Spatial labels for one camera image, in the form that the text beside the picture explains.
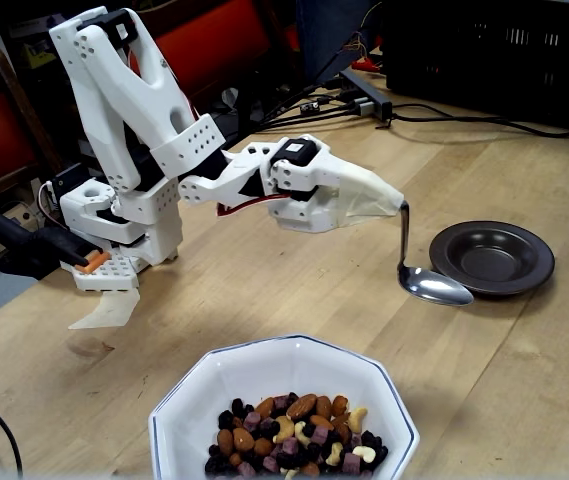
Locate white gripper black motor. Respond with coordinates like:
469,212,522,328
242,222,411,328
262,133,409,235

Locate bent metal spoon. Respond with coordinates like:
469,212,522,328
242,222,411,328
394,199,475,307

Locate white octagonal bowl blue rim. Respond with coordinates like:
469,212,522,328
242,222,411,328
147,333,421,480

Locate large trail mix heap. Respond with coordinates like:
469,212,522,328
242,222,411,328
204,392,389,477

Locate white robot arm with base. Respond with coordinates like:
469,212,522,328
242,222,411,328
48,5,271,292

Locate dark brown plate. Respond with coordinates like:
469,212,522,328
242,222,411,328
428,220,556,300

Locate grey usb hub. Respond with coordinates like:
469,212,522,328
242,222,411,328
339,68,394,122

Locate person in dark blue clothes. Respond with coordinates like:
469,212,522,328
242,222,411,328
296,0,385,86

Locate black plastic crate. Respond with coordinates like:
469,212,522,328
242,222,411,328
381,0,569,134

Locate black clamp orange tip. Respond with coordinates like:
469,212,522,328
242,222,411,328
0,204,113,281

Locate yellow green labelled box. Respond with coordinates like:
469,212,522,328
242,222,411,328
22,42,58,70

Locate thin coloured jumper wires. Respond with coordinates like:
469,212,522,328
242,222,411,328
336,0,385,59

